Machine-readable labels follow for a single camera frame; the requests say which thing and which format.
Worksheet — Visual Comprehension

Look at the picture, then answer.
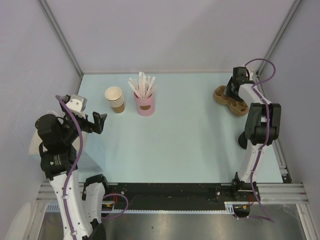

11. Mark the brown pulp cup carrier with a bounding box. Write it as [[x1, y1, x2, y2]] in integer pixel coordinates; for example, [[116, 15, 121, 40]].
[[213, 85, 249, 117]]

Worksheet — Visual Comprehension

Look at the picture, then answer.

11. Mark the white and blue paper bag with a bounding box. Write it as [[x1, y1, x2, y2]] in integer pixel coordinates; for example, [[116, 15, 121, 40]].
[[28, 130, 100, 171]]

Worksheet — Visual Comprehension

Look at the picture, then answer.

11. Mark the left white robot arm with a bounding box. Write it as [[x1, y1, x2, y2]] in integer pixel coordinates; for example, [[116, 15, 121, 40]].
[[35, 114, 111, 240]]

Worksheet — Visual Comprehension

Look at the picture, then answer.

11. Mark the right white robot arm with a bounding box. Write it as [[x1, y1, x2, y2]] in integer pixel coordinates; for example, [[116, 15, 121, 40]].
[[225, 66, 282, 201]]

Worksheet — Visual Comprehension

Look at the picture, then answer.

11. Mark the stack of brown paper cups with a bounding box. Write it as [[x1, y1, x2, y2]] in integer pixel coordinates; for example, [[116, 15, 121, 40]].
[[104, 86, 125, 114]]

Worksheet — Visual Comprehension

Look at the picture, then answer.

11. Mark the pink straw holder cup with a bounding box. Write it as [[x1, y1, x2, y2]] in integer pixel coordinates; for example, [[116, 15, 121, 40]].
[[133, 93, 155, 117]]

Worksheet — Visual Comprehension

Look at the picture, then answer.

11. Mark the bundle of wrapped white straws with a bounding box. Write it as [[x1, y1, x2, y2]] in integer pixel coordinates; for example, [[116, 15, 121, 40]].
[[128, 72, 157, 100]]

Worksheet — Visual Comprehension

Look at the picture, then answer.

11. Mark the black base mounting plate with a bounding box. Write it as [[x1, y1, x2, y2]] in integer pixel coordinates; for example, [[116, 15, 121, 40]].
[[102, 183, 259, 212]]

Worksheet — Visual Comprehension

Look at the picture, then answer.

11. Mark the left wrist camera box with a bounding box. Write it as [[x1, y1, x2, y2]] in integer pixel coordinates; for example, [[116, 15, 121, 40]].
[[66, 94, 87, 118]]

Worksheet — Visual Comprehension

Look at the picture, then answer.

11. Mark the aluminium frame rail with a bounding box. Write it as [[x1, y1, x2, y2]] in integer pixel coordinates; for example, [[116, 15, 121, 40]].
[[36, 182, 308, 215]]

